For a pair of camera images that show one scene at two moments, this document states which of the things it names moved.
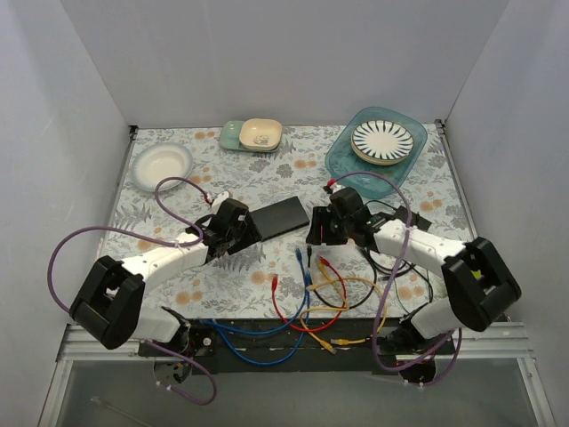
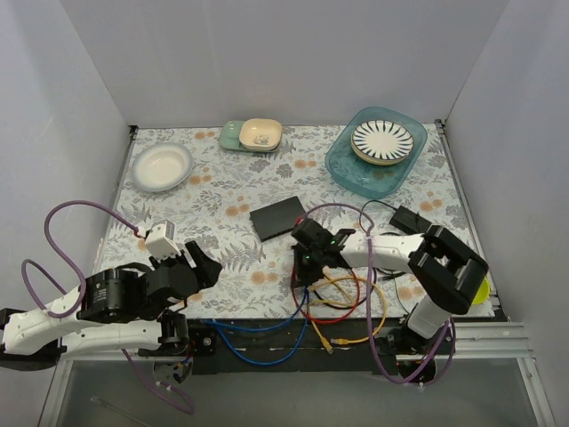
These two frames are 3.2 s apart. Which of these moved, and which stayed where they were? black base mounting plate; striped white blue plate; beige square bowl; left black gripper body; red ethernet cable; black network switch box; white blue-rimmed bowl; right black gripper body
Moved: red ethernet cable; right black gripper body; left black gripper body
Stayed: striped white blue plate; beige square bowl; white blue-rimmed bowl; black network switch box; black base mounting plate
